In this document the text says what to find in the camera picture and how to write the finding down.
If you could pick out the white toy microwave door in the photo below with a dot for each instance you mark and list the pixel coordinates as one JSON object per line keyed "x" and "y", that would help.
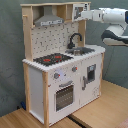
{"x": 77, "y": 9}

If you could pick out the black toy faucet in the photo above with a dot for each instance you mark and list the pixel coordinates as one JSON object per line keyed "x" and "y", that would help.
{"x": 74, "y": 39}

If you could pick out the grey toy sink basin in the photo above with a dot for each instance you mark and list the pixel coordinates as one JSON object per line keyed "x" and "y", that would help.
{"x": 79, "y": 51}

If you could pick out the left red stove knob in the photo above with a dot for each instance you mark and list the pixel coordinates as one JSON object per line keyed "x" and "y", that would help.
{"x": 56, "y": 75}

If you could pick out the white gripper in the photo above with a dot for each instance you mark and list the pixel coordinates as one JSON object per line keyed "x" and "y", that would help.
{"x": 95, "y": 15}

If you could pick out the white cabinet door ice dispenser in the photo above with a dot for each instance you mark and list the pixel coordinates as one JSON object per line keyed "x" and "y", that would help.
{"x": 90, "y": 79}

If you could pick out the red stove knob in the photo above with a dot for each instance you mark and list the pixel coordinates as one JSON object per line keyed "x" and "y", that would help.
{"x": 56, "y": 75}
{"x": 74, "y": 69}

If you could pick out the right red stove knob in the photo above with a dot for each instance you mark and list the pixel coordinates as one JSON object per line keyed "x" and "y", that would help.
{"x": 74, "y": 69}

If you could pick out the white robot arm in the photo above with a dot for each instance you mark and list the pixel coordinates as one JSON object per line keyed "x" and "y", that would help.
{"x": 118, "y": 21}

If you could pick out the black stovetop red burners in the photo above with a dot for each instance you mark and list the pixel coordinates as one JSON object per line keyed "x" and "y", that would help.
{"x": 52, "y": 59}

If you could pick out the grey range hood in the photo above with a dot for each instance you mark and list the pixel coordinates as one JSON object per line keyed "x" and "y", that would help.
{"x": 48, "y": 18}

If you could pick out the grey backdrop curtain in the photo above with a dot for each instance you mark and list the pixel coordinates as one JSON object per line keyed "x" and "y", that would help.
{"x": 12, "y": 50}

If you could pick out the wooden toy kitchen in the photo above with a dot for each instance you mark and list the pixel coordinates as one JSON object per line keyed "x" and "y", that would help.
{"x": 45, "y": 40}

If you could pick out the white oven door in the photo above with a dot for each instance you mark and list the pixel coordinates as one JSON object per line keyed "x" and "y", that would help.
{"x": 63, "y": 99}

